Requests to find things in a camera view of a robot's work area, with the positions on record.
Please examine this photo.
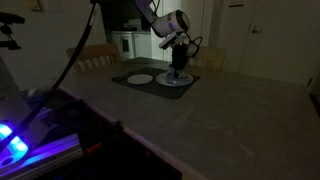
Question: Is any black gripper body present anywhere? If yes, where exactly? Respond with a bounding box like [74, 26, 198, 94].
[172, 44, 188, 70]

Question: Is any blue towel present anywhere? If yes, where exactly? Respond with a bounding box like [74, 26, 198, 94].
[165, 66, 187, 85]

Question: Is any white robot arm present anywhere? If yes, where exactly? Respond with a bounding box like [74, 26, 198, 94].
[134, 0, 190, 71]

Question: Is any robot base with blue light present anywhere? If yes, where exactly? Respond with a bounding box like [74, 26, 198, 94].
[0, 58, 83, 180]

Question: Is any large white plate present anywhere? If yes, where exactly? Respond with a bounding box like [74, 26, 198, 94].
[156, 73, 193, 87]

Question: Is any small white plate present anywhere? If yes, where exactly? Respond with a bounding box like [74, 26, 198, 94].
[127, 74, 153, 85]

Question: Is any right wooden chair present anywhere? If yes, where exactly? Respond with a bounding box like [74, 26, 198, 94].
[188, 47, 226, 70]

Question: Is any wooden chair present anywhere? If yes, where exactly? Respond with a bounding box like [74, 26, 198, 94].
[73, 43, 121, 72]
[188, 47, 226, 70]

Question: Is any black placemat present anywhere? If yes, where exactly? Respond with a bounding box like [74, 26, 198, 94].
[112, 67, 200, 100]

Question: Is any white kitchen cabinet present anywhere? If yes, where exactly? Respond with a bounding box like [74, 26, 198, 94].
[112, 31, 152, 61]

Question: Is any left wooden chair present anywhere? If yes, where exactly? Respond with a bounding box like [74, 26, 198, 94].
[73, 43, 121, 72]

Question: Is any white door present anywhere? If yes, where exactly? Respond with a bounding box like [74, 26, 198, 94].
[240, 0, 320, 85]

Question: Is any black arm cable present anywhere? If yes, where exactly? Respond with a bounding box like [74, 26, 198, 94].
[0, 0, 101, 154]

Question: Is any black camera on stand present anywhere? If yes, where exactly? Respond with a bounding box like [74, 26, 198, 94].
[0, 12, 25, 50]

